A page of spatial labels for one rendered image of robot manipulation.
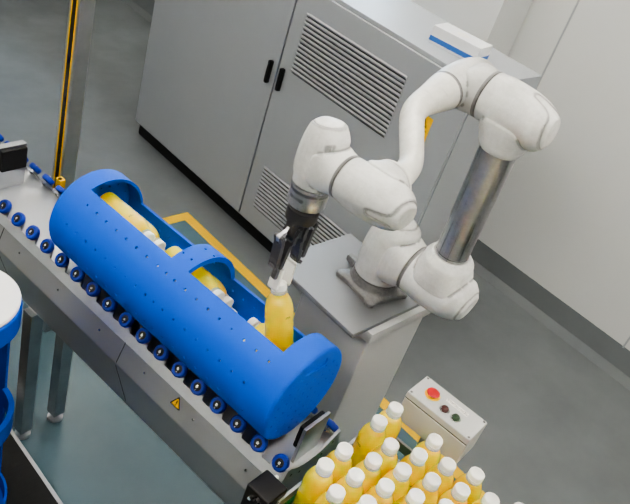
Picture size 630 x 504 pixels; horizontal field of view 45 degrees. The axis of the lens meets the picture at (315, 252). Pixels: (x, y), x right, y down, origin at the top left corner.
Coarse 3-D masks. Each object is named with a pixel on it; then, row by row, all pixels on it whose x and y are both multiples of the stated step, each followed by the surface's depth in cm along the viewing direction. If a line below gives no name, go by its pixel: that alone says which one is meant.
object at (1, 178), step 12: (0, 144) 237; (12, 144) 239; (24, 144) 242; (0, 156) 237; (12, 156) 239; (24, 156) 243; (0, 168) 239; (12, 168) 242; (24, 168) 247; (0, 180) 243; (12, 180) 246
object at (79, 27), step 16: (80, 0) 244; (80, 16) 247; (80, 32) 250; (80, 48) 254; (64, 64) 259; (80, 64) 258; (64, 80) 262; (80, 80) 262; (64, 96) 265; (80, 96) 266; (64, 112) 268; (80, 112) 270; (64, 128) 271; (80, 128) 275; (64, 144) 274; (64, 160) 278; (64, 176) 282
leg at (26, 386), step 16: (32, 320) 246; (32, 336) 251; (32, 352) 255; (32, 368) 260; (32, 384) 266; (16, 400) 271; (32, 400) 271; (16, 416) 275; (32, 416) 277; (16, 432) 281
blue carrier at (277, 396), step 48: (96, 192) 218; (96, 240) 201; (144, 240) 197; (144, 288) 193; (192, 288) 188; (240, 288) 210; (192, 336) 185; (240, 336) 180; (240, 384) 178; (288, 384) 174
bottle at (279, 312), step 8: (272, 296) 180; (280, 296) 180; (288, 296) 181; (272, 304) 180; (280, 304) 180; (288, 304) 180; (272, 312) 180; (280, 312) 180; (288, 312) 181; (272, 320) 181; (280, 320) 180; (288, 320) 182; (272, 328) 182; (280, 328) 181; (288, 328) 182; (272, 336) 182; (280, 336) 182; (288, 336) 183; (280, 344) 183; (288, 344) 184
